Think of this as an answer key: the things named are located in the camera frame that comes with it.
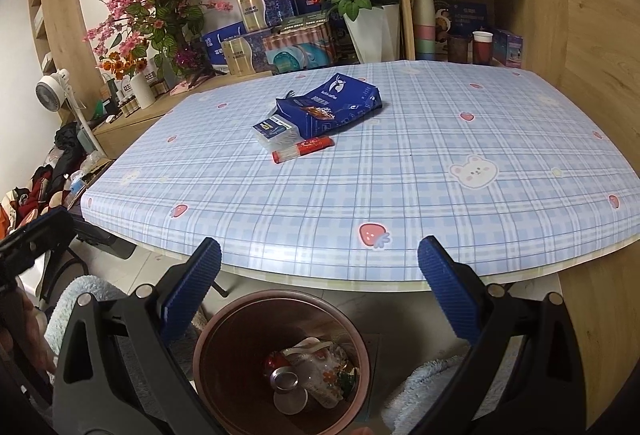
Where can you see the red white stick packet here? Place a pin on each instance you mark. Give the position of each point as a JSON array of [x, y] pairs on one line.
[[303, 148]]

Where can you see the red wrapper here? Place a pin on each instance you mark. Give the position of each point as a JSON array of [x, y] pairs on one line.
[[274, 361]]

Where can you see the stack of pastel cups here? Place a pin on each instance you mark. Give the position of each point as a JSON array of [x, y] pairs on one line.
[[424, 29]]

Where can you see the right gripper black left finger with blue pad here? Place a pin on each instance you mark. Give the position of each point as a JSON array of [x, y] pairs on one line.
[[117, 374]]

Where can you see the clear box blue label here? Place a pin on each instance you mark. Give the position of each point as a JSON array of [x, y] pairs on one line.
[[275, 133]]

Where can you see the white desk fan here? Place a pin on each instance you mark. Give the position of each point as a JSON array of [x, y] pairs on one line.
[[54, 90]]

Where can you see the dark blue coffee bag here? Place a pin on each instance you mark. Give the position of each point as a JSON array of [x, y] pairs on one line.
[[338, 102]]

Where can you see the pink blue gift box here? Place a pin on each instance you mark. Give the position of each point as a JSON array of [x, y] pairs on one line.
[[299, 49]]

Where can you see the left hand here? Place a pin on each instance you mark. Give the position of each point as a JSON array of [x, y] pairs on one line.
[[35, 346]]

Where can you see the small blue box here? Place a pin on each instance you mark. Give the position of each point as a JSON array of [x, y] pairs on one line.
[[508, 48]]

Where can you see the blue gold box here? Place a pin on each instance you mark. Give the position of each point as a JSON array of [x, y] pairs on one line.
[[265, 14]]

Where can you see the pile of clothes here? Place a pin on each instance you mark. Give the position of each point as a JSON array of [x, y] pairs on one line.
[[49, 186]]

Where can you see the dark brown cup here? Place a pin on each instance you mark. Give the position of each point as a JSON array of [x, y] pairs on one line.
[[458, 49]]

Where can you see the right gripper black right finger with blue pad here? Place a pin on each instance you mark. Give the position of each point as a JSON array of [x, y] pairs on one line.
[[523, 372]]

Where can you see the brown trash bin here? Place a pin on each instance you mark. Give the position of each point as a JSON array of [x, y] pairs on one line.
[[229, 362]]

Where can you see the blue plaid strawberry tablecloth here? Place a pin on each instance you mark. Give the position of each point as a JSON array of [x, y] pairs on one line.
[[496, 164]]

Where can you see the red white paper cup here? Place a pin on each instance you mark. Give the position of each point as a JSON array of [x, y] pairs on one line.
[[483, 47]]

